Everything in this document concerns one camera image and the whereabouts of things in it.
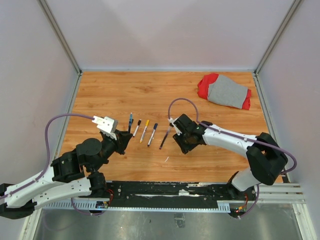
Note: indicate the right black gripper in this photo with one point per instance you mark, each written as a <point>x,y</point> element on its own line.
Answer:
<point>185,148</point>

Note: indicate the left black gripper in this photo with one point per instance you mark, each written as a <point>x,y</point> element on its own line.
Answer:
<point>122,138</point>

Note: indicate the purple marker pen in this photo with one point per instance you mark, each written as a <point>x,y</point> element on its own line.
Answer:
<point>165,137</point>

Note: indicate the white whiteboard marker pen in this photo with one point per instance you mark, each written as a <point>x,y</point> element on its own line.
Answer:
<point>137,128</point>

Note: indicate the white marker yellow end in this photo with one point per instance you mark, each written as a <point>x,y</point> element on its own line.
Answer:
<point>144,131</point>

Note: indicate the white blue marker pen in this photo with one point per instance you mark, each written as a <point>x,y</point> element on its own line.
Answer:
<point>152,134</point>

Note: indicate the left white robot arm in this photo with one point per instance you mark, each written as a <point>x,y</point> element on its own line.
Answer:
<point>73,174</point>

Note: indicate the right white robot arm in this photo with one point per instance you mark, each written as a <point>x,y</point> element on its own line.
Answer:
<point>266,160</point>

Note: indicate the red and grey cloth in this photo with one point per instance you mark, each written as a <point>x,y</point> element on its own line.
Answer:
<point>221,90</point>

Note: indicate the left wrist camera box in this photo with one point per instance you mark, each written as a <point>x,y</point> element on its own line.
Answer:
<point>106,125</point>

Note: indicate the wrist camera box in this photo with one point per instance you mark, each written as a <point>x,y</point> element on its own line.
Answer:
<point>106,125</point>
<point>173,125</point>

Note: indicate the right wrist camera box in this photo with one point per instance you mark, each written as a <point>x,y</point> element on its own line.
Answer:
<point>173,125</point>

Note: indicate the black mounting base rail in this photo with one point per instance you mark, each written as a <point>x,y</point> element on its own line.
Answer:
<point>175,195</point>

